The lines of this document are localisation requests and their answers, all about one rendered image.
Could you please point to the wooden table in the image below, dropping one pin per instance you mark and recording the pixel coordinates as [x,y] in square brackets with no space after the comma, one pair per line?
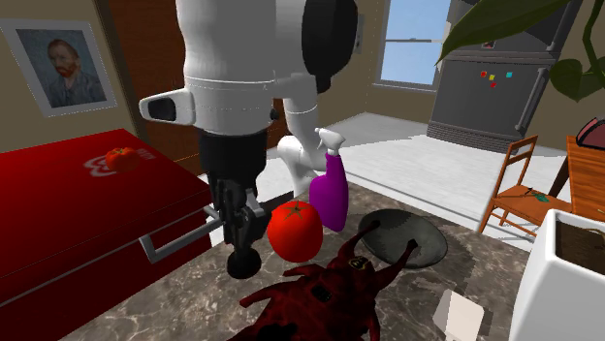
[588,184]

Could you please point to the dark grey plate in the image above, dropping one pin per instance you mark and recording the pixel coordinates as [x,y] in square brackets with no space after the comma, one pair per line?
[392,236]

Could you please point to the potted plant in white planter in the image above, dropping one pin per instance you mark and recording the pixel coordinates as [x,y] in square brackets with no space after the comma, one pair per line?
[543,293]

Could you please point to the small red tomato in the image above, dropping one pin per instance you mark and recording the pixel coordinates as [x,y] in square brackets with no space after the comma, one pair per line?
[122,159]

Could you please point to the window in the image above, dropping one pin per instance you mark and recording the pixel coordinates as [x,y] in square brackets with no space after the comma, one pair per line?
[411,42]

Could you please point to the purple spray bottle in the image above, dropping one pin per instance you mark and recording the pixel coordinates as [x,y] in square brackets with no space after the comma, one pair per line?
[331,193]

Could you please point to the small green object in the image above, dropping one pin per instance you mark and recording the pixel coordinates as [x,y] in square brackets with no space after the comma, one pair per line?
[536,195]

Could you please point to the dark red round object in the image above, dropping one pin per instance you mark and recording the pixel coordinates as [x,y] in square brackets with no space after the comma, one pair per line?
[594,136]

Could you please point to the large red tomato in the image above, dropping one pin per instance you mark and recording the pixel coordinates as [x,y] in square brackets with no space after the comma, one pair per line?
[295,234]

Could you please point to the grey refrigerator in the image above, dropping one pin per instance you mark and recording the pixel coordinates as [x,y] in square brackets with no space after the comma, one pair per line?
[482,94]

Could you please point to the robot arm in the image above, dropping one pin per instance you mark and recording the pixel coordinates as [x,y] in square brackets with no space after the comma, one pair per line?
[236,61]

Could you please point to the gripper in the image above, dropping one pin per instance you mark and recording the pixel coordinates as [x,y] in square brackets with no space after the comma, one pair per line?
[232,153]

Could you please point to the wooden chair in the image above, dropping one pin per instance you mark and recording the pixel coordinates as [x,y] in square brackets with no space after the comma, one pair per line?
[524,203]

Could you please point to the framed portrait wall picture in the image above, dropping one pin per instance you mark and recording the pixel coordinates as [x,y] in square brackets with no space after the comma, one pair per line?
[66,68]

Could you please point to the small white box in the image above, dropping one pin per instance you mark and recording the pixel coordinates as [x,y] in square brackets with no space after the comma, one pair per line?
[458,316]

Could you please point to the dark red creature toy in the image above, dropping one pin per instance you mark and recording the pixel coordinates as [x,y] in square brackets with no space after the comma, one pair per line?
[326,302]

